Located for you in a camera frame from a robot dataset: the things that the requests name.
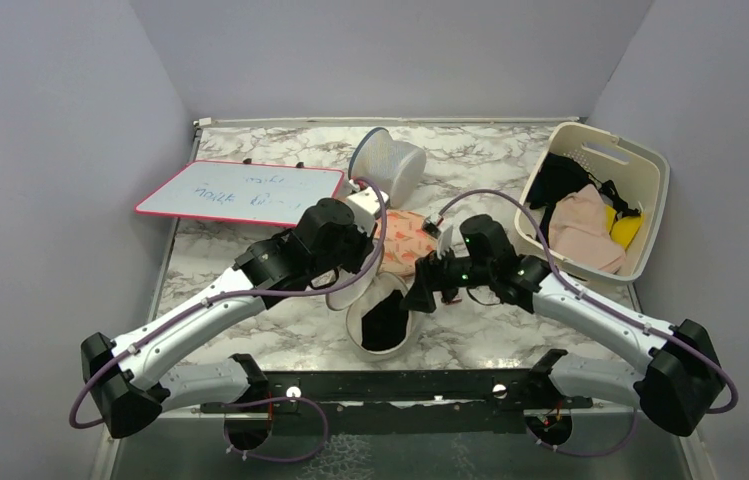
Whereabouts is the white cylindrical mesh laundry bag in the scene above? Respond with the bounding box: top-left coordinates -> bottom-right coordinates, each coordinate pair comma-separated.
348,127 -> 426,208

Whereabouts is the black garment in basket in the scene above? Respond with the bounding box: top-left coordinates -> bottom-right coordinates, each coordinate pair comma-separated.
526,153 -> 643,240

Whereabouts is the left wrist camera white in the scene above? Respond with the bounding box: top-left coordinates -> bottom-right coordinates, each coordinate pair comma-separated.
344,187 -> 383,235

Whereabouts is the orange tulip print laundry bag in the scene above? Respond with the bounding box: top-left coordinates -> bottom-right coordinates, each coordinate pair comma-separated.
376,209 -> 436,278

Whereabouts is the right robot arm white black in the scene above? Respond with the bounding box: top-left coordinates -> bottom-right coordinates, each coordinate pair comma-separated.
401,214 -> 726,437

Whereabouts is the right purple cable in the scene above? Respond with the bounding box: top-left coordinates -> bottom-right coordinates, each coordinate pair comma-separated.
436,188 -> 740,458

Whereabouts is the yellow garment in basket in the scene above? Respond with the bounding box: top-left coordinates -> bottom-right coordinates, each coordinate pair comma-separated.
605,205 -> 644,250

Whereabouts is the pink garment in basket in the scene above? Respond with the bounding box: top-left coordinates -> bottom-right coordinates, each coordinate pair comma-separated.
548,185 -> 626,273

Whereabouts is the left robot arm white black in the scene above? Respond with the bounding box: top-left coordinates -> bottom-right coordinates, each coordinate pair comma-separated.
68,198 -> 378,439

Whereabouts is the black mounting rail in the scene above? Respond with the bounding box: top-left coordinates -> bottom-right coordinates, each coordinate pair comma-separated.
198,368 -> 593,436

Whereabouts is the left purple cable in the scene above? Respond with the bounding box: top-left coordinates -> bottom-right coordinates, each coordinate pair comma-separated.
69,176 -> 389,465

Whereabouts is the cream plastic laundry basket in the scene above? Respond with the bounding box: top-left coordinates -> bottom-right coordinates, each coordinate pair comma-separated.
514,122 -> 670,284

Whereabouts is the purple cable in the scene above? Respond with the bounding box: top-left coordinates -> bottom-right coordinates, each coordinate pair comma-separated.
436,188 -> 740,458
69,176 -> 389,465

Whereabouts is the black bra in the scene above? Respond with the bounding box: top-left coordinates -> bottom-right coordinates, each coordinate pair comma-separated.
361,290 -> 409,352

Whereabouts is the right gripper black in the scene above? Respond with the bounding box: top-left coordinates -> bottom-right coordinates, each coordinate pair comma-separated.
400,242 -> 494,312

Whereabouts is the pink framed whiteboard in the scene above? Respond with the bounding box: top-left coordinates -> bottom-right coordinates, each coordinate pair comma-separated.
134,160 -> 346,226

